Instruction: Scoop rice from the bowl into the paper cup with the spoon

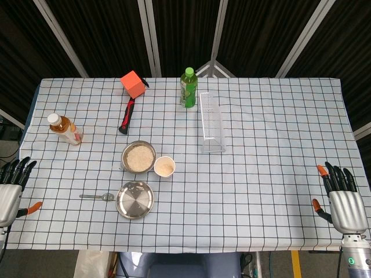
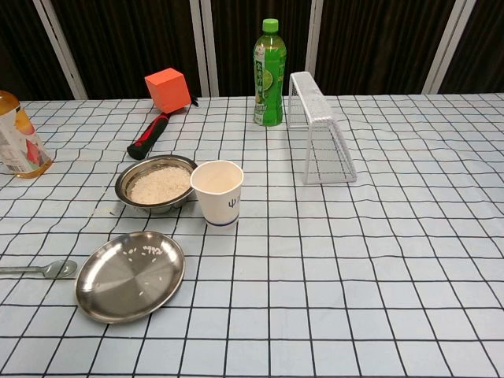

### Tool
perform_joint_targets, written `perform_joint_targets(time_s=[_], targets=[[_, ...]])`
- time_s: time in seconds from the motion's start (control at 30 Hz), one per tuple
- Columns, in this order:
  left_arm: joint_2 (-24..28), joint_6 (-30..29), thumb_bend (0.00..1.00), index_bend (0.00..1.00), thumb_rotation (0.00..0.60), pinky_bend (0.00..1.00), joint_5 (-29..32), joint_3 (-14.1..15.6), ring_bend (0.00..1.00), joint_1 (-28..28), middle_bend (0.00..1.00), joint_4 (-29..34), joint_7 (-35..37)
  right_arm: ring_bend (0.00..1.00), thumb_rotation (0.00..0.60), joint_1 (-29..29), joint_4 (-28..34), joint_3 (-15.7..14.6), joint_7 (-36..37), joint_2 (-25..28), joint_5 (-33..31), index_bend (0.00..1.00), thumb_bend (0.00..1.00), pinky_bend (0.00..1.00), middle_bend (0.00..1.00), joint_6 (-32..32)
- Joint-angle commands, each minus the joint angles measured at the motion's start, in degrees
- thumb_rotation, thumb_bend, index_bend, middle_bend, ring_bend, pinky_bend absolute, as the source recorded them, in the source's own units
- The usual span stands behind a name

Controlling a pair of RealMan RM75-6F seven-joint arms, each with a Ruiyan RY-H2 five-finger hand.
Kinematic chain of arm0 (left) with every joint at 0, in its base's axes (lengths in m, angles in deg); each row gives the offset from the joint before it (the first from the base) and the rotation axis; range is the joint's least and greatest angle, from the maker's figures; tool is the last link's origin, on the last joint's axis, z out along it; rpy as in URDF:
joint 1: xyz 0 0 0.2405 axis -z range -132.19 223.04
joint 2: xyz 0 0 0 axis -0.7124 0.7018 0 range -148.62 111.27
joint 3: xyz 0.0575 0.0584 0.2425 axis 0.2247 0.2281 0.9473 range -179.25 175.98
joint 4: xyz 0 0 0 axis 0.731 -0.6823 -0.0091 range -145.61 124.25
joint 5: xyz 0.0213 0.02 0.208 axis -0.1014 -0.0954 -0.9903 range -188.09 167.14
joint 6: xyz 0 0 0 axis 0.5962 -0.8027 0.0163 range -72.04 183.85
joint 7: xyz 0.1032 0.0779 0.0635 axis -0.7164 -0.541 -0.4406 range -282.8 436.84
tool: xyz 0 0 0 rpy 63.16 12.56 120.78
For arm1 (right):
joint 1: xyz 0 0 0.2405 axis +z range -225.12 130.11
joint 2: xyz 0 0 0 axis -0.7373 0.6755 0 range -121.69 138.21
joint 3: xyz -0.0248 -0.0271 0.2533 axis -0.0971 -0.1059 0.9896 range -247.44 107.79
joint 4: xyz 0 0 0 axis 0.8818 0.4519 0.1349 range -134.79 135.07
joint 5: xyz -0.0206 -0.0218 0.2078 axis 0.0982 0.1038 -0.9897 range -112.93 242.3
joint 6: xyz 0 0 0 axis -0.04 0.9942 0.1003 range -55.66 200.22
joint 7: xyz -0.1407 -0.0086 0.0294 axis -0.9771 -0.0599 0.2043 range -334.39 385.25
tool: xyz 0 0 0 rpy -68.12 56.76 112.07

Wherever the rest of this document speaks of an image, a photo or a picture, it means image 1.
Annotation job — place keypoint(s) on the white plastic bag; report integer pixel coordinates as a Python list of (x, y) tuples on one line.
[(92, 263)]

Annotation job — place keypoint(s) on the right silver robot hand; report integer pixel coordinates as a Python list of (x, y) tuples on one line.
[(346, 211)]

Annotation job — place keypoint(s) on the black pleated screen panel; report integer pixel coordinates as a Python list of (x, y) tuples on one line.
[(17, 43), (101, 34), (347, 58), (185, 29), (261, 34)]

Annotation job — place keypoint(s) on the small metal spoon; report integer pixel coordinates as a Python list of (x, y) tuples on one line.
[(108, 197)]

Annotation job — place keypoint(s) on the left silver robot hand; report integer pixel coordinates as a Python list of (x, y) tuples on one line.
[(8, 202)]

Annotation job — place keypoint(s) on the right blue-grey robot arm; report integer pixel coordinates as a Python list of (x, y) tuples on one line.
[(356, 260)]

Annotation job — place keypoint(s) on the amber tea bottle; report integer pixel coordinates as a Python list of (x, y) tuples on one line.
[(68, 131)]

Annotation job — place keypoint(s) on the orange cube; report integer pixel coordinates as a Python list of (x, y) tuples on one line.
[(133, 84)]

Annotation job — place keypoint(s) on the blue checked tablecloth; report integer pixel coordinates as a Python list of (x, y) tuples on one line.
[(261, 188)]

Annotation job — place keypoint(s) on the red black hammer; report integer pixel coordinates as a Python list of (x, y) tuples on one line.
[(126, 118)]

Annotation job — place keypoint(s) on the steel plate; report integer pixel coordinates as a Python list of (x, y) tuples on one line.
[(134, 202)]

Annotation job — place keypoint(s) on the white rice heap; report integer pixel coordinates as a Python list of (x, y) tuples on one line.
[(140, 158)]

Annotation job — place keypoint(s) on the white paper cup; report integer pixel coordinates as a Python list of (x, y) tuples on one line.
[(162, 174)]

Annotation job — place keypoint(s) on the silver screen foot bracket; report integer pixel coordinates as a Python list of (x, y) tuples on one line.
[(216, 69)]

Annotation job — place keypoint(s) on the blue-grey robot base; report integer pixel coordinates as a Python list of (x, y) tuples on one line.
[(174, 266)]

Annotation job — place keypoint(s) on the green tea bottle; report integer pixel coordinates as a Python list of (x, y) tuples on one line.
[(188, 89)]

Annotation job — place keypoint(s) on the silver screen frame rail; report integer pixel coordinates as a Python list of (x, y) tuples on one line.
[(363, 131), (13, 120)]

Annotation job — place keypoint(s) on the steel bowl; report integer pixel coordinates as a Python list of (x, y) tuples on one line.
[(124, 155)]

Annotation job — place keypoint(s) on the silver screen frame post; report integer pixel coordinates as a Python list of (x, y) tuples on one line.
[(147, 37), (61, 37), (303, 37), (218, 37)]

